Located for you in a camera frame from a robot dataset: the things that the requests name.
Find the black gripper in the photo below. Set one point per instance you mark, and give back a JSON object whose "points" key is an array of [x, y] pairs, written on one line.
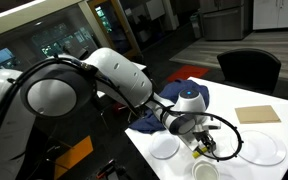
{"points": [[202, 137]]}

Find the yellow marker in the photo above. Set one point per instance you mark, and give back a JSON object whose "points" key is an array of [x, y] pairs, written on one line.
{"points": [[197, 154]]}

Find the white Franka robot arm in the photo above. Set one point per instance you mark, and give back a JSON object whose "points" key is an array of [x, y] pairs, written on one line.
{"points": [[124, 75]]}

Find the white paper cup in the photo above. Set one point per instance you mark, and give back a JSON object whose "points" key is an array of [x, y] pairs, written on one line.
{"points": [[205, 171]]}

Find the small white plate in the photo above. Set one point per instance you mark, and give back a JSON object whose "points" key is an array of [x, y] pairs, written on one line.
{"points": [[164, 146]]}

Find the large white plate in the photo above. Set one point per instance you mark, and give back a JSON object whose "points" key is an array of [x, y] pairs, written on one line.
{"points": [[260, 148]]}

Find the brown cardboard square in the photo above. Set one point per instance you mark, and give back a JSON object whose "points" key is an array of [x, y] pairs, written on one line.
{"points": [[257, 114]]}

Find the blue cloth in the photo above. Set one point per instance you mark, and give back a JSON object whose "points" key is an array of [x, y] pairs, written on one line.
{"points": [[170, 88]]}

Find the black chair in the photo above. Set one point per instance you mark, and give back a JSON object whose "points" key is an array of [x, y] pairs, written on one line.
{"points": [[249, 68]]}

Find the grey trash bin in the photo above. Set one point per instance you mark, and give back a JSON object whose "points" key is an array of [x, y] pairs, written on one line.
{"points": [[196, 26]]}

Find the stainless steel refrigerator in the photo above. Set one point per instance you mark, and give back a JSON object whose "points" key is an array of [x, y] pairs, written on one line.
{"points": [[222, 23]]}

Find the white kitchen base cabinets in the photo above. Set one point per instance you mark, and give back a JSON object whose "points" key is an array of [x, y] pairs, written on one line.
{"points": [[277, 15]]}

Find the wood framed glass door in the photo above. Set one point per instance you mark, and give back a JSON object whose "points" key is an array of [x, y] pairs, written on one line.
{"points": [[107, 20]]}

